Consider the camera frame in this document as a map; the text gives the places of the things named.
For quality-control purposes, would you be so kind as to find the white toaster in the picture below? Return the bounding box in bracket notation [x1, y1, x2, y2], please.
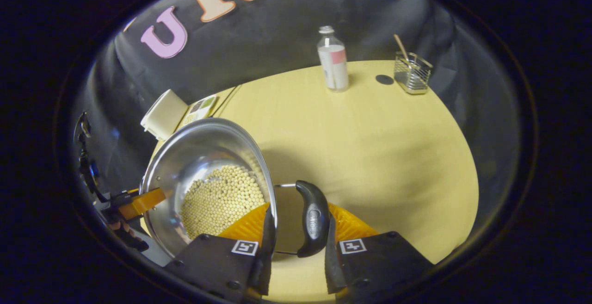
[140, 89, 189, 141]

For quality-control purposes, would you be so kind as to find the wire mesh holder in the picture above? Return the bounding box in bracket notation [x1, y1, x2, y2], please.
[394, 52, 433, 95]

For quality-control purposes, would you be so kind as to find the steel pot with black handle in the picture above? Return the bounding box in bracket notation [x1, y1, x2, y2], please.
[139, 118, 331, 258]

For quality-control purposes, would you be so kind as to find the black backdrop cloth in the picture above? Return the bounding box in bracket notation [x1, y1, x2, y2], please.
[69, 0, 528, 249]

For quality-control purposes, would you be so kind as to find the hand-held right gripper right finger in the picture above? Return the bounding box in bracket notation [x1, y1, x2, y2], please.
[324, 202, 435, 295]

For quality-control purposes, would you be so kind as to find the wooden stick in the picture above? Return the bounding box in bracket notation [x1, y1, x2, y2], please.
[394, 34, 410, 64]

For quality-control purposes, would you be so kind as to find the pile of soybeans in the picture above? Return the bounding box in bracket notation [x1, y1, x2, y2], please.
[180, 165, 266, 241]

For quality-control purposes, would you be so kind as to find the clear bottle with white label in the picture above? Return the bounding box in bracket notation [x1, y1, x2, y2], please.
[317, 25, 349, 93]

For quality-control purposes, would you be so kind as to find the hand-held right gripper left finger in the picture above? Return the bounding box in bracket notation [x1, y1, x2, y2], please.
[164, 202, 278, 302]

